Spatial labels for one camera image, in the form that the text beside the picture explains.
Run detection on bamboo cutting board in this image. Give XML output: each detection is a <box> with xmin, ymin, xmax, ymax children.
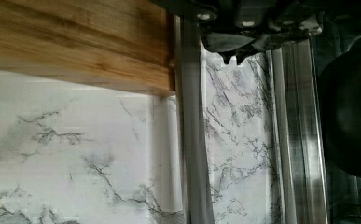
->
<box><xmin>0</xmin><ymin>0</ymin><xmax>175</xmax><ymax>96</ymax></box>

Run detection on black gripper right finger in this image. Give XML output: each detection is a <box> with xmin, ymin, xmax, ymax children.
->
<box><xmin>235</xmin><ymin>23</ymin><xmax>323</xmax><ymax>65</ymax></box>

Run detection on black round pan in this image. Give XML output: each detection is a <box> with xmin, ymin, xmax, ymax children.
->
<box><xmin>317</xmin><ymin>47</ymin><xmax>361</xmax><ymax>177</ymax></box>

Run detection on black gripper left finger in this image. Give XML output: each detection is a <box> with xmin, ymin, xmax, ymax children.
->
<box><xmin>200</xmin><ymin>31</ymin><xmax>257</xmax><ymax>65</ymax></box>

